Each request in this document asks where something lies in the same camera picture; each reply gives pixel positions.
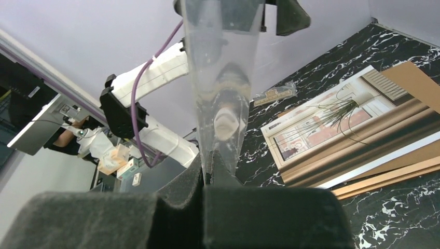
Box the printed photo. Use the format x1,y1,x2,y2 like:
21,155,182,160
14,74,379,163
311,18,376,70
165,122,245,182
260,65,440,190

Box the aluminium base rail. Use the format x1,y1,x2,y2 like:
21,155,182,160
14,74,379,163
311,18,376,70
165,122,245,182
1,30,108,126

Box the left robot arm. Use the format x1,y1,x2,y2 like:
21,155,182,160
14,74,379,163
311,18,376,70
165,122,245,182
107,1,299,135

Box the brown backing board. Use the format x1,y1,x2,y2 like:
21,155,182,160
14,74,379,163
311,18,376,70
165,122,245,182
338,62,439,182

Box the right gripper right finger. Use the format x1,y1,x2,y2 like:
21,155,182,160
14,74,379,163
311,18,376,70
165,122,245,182
202,151,354,248

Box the small plastic bag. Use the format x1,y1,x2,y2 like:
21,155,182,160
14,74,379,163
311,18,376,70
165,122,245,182
253,81,297,107

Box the wooden picture frame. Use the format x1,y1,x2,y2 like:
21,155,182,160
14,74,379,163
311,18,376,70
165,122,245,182
332,156,439,200

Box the tissue box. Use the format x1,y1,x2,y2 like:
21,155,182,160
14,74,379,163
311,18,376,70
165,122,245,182
97,144,130,175

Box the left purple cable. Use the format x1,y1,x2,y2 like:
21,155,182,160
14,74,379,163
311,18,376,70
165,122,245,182
130,19,185,169

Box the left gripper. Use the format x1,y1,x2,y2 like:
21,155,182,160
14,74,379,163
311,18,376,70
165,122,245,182
173,0,311,36

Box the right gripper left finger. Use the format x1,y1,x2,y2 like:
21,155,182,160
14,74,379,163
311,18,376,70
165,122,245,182
1,156,203,248

